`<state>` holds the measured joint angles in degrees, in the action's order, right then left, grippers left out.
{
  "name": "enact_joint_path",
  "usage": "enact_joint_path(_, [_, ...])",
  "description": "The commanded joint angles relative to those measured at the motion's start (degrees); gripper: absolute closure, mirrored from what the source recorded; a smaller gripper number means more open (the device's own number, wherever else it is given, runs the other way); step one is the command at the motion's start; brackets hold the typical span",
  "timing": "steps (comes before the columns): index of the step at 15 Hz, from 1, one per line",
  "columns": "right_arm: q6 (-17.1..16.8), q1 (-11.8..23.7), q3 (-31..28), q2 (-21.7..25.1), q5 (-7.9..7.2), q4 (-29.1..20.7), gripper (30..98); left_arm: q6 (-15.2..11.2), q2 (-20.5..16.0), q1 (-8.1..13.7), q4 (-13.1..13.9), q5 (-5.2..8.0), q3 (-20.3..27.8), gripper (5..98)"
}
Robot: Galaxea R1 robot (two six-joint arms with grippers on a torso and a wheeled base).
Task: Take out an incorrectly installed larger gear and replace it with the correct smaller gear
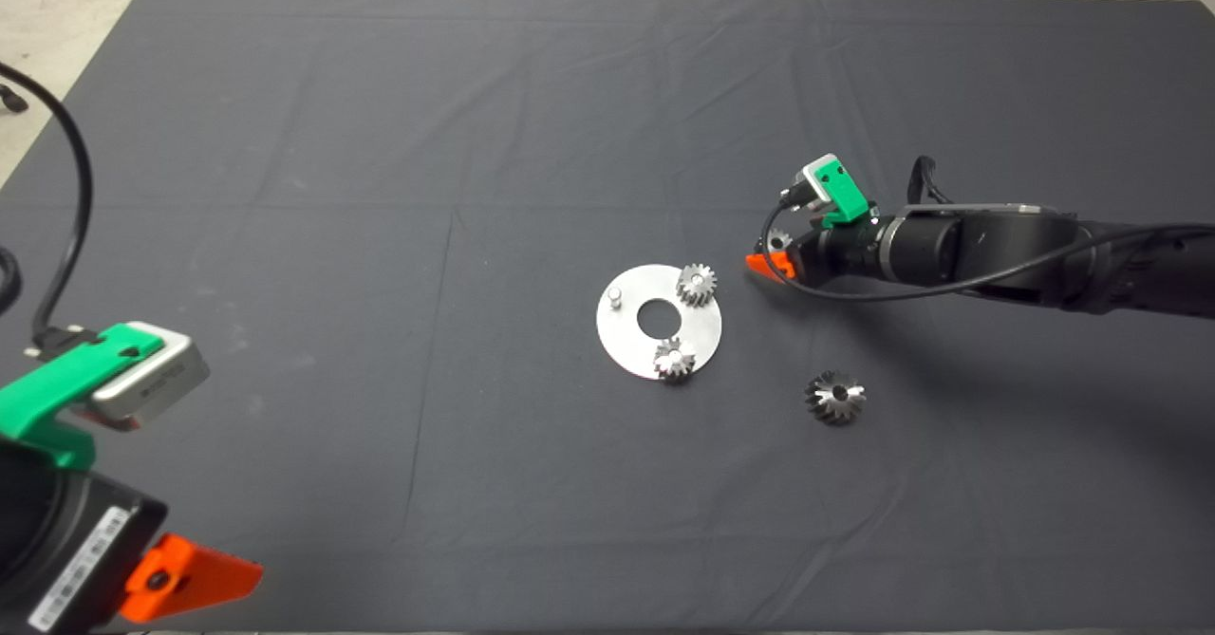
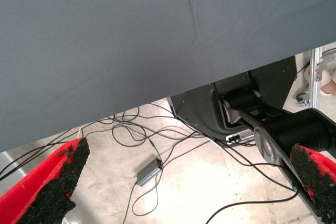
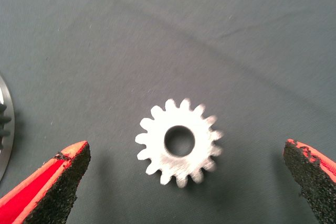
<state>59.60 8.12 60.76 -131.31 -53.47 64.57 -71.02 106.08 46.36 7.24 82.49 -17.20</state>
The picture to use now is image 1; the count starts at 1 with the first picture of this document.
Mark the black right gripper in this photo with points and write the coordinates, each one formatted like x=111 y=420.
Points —
x=840 y=253

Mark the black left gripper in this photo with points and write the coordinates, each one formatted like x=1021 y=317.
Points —
x=57 y=550

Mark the small steel gear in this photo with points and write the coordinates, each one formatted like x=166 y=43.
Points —
x=778 y=239
x=673 y=362
x=696 y=286

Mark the large steel gear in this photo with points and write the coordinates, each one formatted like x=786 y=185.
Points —
x=826 y=407

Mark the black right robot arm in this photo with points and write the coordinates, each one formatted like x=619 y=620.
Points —
x=997 y=246

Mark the round metal plate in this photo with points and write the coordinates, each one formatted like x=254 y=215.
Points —
x=707 y=331

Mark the dark grey table cloth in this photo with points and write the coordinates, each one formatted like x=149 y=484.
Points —
x=380 y=236

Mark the small black floor object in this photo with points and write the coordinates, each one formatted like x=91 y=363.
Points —
x=11 y=98

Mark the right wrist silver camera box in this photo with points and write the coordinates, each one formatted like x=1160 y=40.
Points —
x=809 y=179

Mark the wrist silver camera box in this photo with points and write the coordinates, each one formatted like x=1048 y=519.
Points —
x=809 y=179
x=152 y=383

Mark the right wrist green camera mount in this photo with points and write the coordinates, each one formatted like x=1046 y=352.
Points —
x=845 y=194

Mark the wrist green camera mount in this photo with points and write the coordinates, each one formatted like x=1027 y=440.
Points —
x=845 y=194
x=57 y=393

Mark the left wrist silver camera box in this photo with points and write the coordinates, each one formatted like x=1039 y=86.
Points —
x=152 y=383

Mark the left wrist green camera mount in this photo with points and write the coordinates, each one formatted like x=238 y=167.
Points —
x=57 y=393

